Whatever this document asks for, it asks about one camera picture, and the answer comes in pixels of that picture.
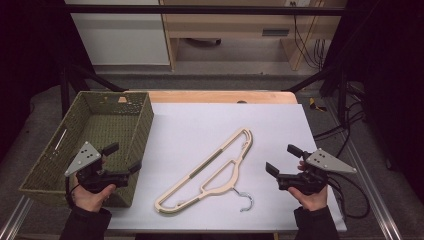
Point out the black curtain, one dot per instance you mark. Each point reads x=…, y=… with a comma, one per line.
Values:
x=30, y=50
x=383, y=50

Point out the light wooden desk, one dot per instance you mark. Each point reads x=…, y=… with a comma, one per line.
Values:
x=216, y=25

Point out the grey oval pad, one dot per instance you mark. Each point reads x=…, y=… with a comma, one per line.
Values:
x=203, y=42

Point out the black metal stand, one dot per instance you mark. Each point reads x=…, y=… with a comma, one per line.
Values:
x=65, y=90
x=340, y=90

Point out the green woven basket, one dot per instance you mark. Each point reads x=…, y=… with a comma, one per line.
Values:
x=100, y=126

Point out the beige clothes hanger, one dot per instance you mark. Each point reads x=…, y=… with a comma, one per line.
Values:
x=237, y=166

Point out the yellow and black tool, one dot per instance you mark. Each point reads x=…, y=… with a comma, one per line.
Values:
x=315, y=105

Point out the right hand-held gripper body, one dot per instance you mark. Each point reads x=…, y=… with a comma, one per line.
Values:
x=310, y=181

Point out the person's left hand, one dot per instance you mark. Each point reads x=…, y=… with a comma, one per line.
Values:
x=91, y=200

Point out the person's right hand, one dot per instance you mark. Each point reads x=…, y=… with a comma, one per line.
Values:
x=313, y=201

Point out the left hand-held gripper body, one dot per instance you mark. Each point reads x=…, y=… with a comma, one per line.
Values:
x=95, y=180

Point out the aluminium rail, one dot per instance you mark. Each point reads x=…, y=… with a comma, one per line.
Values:
x=15, y=218
x=370, y=186

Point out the white cabinet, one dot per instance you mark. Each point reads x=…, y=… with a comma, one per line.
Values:
x=120, y=40

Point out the black horizontal frame bar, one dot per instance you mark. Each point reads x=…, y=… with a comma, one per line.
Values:
x=200, y=9

